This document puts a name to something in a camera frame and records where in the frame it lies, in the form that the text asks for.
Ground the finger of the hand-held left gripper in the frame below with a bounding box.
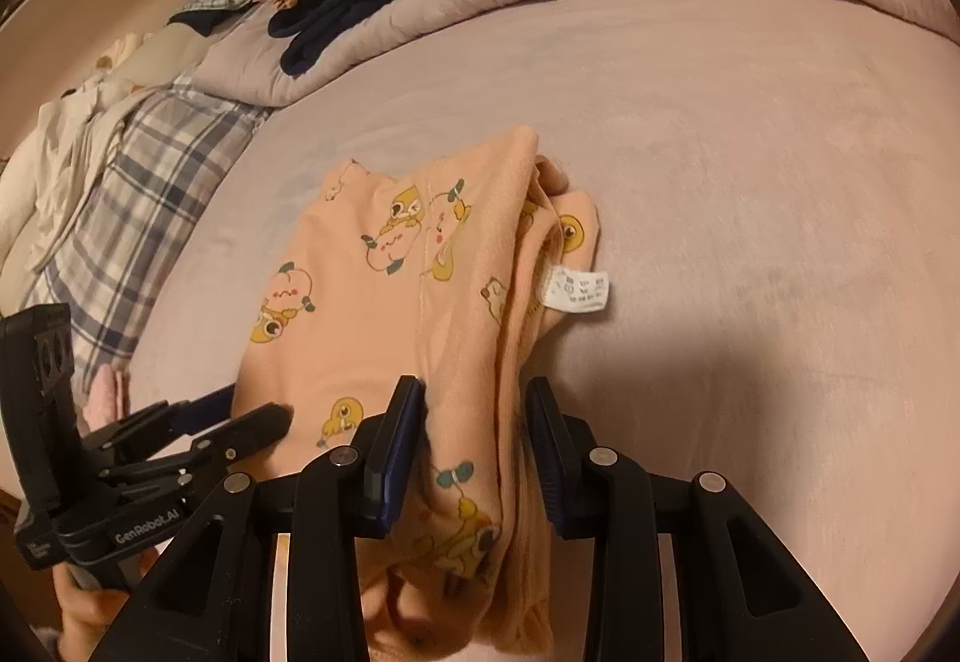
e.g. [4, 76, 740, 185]
[90, 383, 238, 454]
[150, 405, 293, 477]

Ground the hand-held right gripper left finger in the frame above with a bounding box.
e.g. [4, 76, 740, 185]
[88, 375, 428, 662]

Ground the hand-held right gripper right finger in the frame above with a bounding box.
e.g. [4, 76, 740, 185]
[525, 377, 875, 662]

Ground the orange cartoon print shirt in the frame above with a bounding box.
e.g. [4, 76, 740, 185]
[232, 123, 612, 662]

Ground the dark navy clothes pile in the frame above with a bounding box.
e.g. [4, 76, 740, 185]
[268, 0, 455, 79]

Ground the person's left hand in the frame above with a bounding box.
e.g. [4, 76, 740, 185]
[56, 546, 162, 662]

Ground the plaid blanket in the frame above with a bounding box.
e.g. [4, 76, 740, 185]
[22, 73, 271, 378]

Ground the white crumpled cloth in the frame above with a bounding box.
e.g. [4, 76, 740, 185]
[0, 73, 151, 273]

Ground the cream plush pillow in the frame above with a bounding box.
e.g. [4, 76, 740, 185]
[90, 28, 181, 85]

